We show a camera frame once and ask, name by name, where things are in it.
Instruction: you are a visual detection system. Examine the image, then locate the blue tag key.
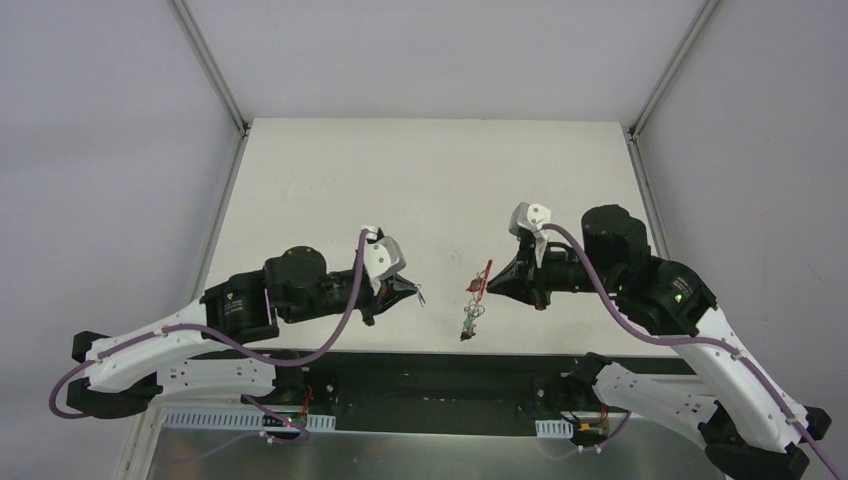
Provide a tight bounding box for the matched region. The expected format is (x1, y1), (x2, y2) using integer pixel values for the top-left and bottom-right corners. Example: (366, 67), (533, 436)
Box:
(415, 284), (427, 308)

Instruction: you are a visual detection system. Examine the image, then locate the keyring bunch with tags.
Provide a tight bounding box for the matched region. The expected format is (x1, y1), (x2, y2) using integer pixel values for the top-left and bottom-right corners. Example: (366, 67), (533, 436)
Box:
(460, 259), (493, 341)

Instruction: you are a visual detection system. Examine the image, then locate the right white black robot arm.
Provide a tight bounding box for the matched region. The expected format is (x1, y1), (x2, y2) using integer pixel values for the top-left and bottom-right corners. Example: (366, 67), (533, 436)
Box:
(486, 202), (831, 479)

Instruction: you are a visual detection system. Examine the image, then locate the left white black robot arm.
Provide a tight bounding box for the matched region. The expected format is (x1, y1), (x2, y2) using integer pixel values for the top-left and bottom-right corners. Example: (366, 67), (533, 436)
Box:
(50, 237), (420, 419)

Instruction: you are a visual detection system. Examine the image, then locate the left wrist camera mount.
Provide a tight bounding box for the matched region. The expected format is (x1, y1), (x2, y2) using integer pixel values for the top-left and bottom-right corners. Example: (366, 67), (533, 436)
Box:
(362, 225), (406, 295)

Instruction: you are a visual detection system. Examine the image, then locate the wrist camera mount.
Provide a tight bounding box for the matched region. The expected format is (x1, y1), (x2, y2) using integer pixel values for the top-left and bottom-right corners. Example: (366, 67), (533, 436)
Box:
(508, 202), (552, 268)
(362, 225), (406, 295)

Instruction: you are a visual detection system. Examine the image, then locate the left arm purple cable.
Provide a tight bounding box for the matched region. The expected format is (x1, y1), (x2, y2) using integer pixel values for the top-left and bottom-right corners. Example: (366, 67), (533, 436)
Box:
(48, 227), (380, 446)

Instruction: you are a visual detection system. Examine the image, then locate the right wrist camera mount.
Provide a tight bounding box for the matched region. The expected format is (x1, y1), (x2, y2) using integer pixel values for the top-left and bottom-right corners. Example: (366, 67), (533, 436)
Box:
(508, 202), (552, 268)

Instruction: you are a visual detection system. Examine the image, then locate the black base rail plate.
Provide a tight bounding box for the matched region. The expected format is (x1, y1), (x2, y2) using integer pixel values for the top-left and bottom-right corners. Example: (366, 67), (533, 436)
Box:
(173, 345), (670, 437)

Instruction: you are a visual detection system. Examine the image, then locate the white slotted cable duct right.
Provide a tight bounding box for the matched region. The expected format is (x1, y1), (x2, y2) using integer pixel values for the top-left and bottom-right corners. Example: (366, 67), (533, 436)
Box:
(534, 418), (574, 439)

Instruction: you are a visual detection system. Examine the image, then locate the white slotted cable duct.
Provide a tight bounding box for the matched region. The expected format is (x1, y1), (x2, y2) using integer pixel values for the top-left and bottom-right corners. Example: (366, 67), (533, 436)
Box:
(534, 418), (574, 439)
(162, 407), (336, 433)

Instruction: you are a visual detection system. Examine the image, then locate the aluminium frame post left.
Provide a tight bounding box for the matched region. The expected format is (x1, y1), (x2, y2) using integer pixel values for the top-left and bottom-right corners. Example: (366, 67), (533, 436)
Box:
(168, 0), (250, 138)

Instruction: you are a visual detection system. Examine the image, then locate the aluminium frame post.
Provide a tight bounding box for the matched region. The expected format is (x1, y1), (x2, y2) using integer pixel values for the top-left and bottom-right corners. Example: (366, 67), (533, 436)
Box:
(168, 0), (250, 138)
(628, 0), (723, 142)

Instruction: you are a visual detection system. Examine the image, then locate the white slotted cable duct left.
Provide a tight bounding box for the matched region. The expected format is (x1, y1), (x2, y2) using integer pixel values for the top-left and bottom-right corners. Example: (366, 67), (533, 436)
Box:
(162, 407), (336, 433)

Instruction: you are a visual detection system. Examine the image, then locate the aluminium frame post right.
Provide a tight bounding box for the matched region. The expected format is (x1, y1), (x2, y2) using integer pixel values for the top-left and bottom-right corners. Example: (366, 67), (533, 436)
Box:
(628, 0), (723, 142)

